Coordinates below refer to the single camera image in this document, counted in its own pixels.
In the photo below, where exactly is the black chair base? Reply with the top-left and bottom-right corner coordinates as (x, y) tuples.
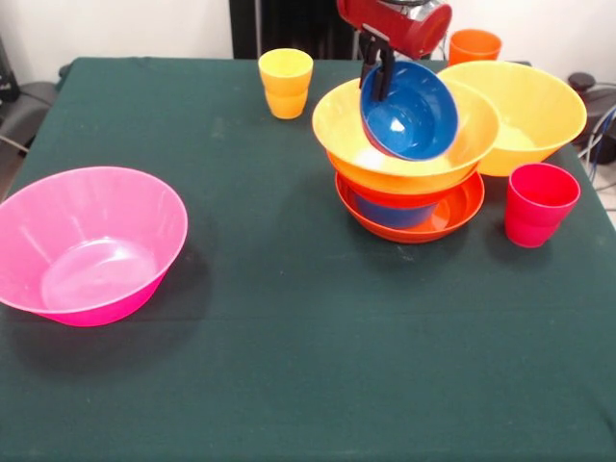
(566, 71), (616, 145)
(0, 64), (71, 151)

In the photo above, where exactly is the dark blue plastic bowl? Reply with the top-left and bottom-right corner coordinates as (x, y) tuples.
(360, 60), (459, 162)

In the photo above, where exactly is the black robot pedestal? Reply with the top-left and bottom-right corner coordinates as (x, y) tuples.
(229, 0), (382, 62)

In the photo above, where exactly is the large orange plastic bowl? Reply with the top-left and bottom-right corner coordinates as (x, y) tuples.
(436, 60), (588, 177)
(311, 76), (501, 195)

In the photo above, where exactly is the dark green tablecloth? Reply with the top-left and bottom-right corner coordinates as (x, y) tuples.
(0, 56), (616, 462)

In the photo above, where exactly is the tangle of floor cables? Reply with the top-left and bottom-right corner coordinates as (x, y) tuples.
(577, 103), (616, 167)

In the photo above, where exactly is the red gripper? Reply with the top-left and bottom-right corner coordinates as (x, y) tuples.
(335, 0), (454, 102)

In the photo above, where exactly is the red plastic bowl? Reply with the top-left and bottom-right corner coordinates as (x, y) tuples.
(326, 151), (482, 209)
(335, 170), (486, 244)

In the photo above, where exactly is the light blue translucent bowl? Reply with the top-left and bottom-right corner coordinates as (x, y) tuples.
(353, 192), (440, 230)

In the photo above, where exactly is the orange plastic cup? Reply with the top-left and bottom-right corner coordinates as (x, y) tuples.
(449, 28), (503, 67)

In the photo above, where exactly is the crimson plastic cup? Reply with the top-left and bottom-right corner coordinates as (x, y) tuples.
(504, 162), (582, 249)

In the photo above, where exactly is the yellow plastic cup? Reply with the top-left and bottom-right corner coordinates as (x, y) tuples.
(257, 47), (315, 120)

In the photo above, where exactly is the large pink plastic bowl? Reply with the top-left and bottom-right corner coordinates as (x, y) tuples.
(0, 166), (190, 328)

